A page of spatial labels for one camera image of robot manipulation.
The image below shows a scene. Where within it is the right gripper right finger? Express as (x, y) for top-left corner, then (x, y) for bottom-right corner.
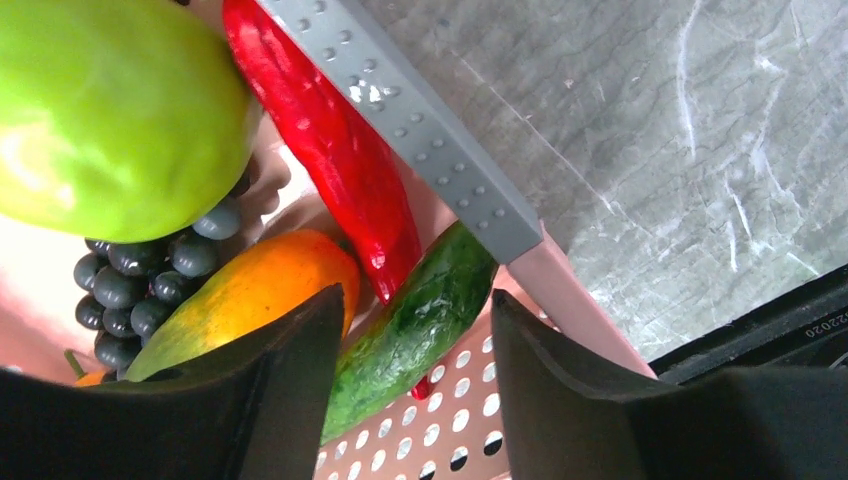
(492, 289), (847, 479)

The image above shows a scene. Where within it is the green red mango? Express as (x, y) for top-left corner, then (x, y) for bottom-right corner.
(124, 230), (360, 381)

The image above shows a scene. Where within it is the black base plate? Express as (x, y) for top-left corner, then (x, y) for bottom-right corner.
(650, 266), (847, 384)

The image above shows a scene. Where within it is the dark grape bunch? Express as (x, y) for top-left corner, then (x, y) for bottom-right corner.
(65, 171), (252, 386)

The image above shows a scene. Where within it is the pink plastic basket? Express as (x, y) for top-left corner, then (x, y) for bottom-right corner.
(1, 123), (651, 479)

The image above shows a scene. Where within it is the green cucumber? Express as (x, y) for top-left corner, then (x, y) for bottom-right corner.
(320, 222), (499, 444)

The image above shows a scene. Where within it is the red chili pepper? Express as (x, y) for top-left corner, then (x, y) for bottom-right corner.
(222, 1), (422, 303)

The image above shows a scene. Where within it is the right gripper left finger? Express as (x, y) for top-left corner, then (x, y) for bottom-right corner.
(1, 285), (344, 479)

